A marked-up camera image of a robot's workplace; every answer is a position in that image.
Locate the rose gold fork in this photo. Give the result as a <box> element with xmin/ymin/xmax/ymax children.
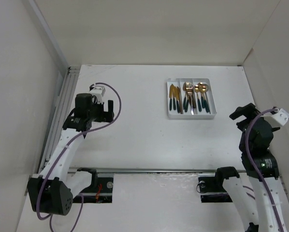
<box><xmin>189</xmin><ymin>83</ymin><xmax>197</xmax><ymax>109</ymax></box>

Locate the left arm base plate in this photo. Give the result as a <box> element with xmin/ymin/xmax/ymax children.
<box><xmin>81</xmin><ymin>173</ymin><xmax>114</xmax><ymax>203</ymax></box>

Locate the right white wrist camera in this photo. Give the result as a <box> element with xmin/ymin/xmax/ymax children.
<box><xmin>263</xmin><ymin>108</ymin><xmax>289</xmax><ymax>128</ymax></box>

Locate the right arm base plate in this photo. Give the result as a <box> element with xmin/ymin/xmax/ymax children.
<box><xmin>196</xmin><ymin>175</ymin><xmax>232</xmax><ymax>203</ymax></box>

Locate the gold knife green handle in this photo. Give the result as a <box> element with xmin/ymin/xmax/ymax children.
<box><xmin>172</xmin><ymin>86</ymin><xmax>178</xmax><ymax>111</ymax></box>
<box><xmin>176</xmin><ymin>87</ymin><xmax>181</xmax><ymax>114</ymax></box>
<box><xmin>169</xmin><ymin>84</ymin><xmax>174</xmax><ymax>111</ymax></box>

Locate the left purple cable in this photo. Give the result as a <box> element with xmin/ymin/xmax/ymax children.
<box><xmin>37</xmin><ymin>82</ymin><xmax>122</xmax><ymax>232</ymax></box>

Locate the aluminium rail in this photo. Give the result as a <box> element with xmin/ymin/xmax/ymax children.
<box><xmin>37</xmin><ymin>66</ymin><xmax>80</xmax><ymax>172</ymax></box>

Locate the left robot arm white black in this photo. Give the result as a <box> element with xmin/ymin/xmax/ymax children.
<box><xmin>27</xmin><ymin>93</ymin><xmax>114</xmax><ymax>219</ymax></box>

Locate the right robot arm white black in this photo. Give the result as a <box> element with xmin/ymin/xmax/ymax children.
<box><xmin>214</xmin><ymin>103</ymin><xmax>289</xmax><ymax>232</ymax></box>

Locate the rose gold knife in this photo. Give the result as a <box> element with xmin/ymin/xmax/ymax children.
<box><xmin>179</xmin><ymin>96</ymin><xmax>184</xmax><ymax>114</ymax></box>

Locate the gold fork green handle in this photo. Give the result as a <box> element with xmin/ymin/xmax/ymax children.
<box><xmin>183</xmin><ymin>83</ymin><xmax>188</xmax><ymax>112</ymax></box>
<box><xmin>184</xmin><ymin>82</ymin><xmax>192</xmax><ymax>112</ymax></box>
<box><xmin>186</xmin><ymin>82</ymin><xmax>193</xmax><ymax>108</ymax></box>

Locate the white cutlery tray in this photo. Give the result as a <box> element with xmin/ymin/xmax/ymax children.
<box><xmin>167</xmin><ymin>78</ymin><xmax>217</xmax><ymax>119</ymax></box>

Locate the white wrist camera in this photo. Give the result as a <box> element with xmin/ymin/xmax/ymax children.
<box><xmin>263</xmin><ymin>108</ymin><xmax>289</xmax><ymax>128</ymax></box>
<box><xmin>89</xmin><ymin>84</ymin><xmax>105</xmax><ymax>104</ymax></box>

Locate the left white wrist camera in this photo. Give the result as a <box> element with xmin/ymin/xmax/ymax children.
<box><xmin>89</xmin><ymin>84</ymin><xmax>105</xmax><ymax>104</ymax></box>

